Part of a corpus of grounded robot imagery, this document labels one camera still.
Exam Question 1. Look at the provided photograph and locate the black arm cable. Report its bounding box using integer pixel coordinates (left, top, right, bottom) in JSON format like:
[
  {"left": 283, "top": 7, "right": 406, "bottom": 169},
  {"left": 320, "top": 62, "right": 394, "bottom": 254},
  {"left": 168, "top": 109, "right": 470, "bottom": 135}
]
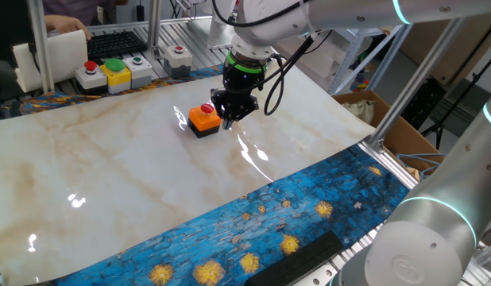
[{"left": 211, "top": 0, "right": 334, "bottom": 117}]

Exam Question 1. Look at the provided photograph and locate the black keyboard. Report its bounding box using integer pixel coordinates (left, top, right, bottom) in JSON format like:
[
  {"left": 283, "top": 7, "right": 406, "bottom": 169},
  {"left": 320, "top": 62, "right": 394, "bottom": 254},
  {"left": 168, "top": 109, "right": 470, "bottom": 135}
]
[{"left": 85, "top": 30, "right": 148, "bottom": 60}]

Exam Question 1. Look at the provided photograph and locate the orange box red push button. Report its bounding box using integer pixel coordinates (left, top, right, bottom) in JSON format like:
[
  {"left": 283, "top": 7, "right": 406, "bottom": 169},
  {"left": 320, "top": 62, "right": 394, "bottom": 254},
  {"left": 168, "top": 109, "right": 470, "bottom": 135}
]
[{"left": 187, "top": 102, "right": 222, "bottom": 139}]

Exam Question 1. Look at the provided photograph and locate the blue starry painting cloth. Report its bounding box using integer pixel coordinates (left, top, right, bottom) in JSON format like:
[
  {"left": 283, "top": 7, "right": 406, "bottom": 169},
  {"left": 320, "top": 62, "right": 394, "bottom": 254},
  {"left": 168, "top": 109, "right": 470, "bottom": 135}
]
[{"left": 0, "top": 63, "right": 412, "bottom": 286}]

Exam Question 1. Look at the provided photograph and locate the white crumpled cloth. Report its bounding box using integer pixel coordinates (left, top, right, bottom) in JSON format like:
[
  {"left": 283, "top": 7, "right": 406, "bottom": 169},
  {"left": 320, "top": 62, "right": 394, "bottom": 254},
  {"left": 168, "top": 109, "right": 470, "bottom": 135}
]
[{"left": 342, "top": 99, "right": 377, "bottom": 125}]

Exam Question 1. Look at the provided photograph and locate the brown cardboard panel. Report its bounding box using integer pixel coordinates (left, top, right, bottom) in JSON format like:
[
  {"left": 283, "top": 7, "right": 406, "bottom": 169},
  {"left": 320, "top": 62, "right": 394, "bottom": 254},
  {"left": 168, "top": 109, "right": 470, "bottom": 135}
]
[{"left": 400, "top": 15, "right": 491, "bottom": 87}]

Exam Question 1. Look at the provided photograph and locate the person purple shirt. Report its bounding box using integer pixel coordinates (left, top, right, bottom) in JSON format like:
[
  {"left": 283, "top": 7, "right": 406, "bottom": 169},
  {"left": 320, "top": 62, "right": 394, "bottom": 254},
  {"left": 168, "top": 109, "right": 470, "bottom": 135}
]
[{"left": 42, "top": 0, "right": 118, "bottom": 27}]

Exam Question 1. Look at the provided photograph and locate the grey box small red button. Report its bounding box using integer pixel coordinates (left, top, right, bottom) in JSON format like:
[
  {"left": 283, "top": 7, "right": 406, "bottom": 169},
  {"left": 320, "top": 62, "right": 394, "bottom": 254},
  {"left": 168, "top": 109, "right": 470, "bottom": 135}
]
[{"left": 163, "top": 44, "right": 194, "bottom": 79}]

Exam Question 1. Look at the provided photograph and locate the aluminium frame post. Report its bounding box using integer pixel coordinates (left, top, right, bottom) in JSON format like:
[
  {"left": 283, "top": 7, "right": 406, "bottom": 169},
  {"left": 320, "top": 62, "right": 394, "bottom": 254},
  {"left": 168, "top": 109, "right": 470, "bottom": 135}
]
[
  {"left": 364, "top": 17, "right": 469, "bottom": 154},
  {"left": 146, "top": 0, "right": 164, "bottom": 60},
  {"left": 26, "top": 0, "right": 56, "bottom": 93}
]

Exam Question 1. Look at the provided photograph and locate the glossy marble pattern sheet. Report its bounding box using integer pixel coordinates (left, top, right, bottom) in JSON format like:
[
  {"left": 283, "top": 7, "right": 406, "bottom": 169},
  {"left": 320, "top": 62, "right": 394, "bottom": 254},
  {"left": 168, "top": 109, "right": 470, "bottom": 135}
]
[{"left": 0, "top": 59, "right": 376, "bottom": 286}]

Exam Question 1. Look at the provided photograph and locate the black crate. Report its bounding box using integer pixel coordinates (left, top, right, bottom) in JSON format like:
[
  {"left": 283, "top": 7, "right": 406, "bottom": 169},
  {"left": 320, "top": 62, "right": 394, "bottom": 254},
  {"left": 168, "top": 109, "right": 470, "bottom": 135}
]
[{"left": 400, "top": 77, "right": 447, "bottom": 130}]

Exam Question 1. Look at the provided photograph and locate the yellow box green dome button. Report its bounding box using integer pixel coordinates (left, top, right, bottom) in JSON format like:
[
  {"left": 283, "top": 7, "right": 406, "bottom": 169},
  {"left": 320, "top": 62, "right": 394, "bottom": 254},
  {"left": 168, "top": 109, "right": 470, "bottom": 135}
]
[{"left": 100, "top": 58, "right": 132, "bottom": 95}]

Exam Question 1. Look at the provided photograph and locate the grey box small green button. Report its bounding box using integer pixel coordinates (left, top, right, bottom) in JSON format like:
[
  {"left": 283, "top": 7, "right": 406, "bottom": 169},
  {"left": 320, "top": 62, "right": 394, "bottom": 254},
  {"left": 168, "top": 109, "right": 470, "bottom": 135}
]
[{"left": 122, "top": 56, "right": 154, "bottom": 90}]

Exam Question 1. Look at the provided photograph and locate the brown cardboard box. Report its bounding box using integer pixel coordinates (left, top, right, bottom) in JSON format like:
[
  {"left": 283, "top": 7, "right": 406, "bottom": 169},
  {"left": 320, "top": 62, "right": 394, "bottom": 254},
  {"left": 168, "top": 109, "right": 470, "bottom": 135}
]
[{"left": 331, "top": 90, "right": 445, "bottom": 176}]

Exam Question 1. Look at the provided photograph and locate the white metal shelf rack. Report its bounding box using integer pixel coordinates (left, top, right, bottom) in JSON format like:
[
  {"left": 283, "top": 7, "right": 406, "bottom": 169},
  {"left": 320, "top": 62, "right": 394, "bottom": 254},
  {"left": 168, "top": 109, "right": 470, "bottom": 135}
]
[{"left": 328, "top": 23, "right": 413, "bottom": 95}]

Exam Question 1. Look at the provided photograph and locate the black tripod stand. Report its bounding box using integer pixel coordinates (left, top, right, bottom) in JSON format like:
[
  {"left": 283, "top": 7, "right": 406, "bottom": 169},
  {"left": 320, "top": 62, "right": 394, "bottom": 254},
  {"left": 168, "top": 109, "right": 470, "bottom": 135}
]
[{"left": 419, "top": 47, "right": 491, "bottom": 150}]

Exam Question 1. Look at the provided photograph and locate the white foam block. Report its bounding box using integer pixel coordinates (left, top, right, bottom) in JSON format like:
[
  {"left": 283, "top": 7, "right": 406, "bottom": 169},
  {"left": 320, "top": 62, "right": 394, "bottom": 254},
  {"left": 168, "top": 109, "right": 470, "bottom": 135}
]
[{"left": 275, "top": 29, "right": 350, "bottom": 80}]

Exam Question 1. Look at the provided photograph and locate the person bare hand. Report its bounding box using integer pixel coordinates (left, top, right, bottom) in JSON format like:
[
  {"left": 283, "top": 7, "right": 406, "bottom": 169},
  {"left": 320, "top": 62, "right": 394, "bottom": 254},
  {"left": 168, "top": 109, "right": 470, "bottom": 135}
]
[{"left": 44, "top": 14, "right": 92, "bottom": 41}]

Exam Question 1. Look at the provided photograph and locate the white box red mushroom button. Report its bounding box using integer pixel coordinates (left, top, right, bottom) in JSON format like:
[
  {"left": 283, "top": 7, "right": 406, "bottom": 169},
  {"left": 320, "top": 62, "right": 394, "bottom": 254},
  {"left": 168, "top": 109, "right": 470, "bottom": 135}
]
[{"left": 74, "top": 60, "right": 108, "bottom": 95}]

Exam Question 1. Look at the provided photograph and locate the black foam block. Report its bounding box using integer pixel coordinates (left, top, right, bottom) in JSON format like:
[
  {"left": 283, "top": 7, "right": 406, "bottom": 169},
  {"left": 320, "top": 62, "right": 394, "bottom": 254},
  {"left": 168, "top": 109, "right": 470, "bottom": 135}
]
[{"left": 244, "top": 230, "right": 345, "bottom": 286}]

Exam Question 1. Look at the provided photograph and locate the green flange ring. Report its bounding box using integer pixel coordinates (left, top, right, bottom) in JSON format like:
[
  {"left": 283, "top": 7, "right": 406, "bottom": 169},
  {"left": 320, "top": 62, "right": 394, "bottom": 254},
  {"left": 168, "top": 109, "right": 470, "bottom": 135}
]
[{"left": 226, "top": 50, "right": 269, "bottom": 75}]

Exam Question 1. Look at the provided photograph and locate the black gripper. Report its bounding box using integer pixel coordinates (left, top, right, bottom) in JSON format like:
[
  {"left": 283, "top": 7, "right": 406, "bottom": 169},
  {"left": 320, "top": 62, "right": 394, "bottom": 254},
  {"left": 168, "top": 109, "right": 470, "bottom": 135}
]
[{"left": 211, "top": 63, "right": 267, "bottom": 131}]

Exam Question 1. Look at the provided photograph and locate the light blue cable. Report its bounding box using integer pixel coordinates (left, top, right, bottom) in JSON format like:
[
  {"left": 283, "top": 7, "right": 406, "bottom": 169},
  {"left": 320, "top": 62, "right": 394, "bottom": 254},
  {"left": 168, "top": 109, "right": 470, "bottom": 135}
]
[{"left": 395, "top": 153, "right": 447, "bottom": 178}]

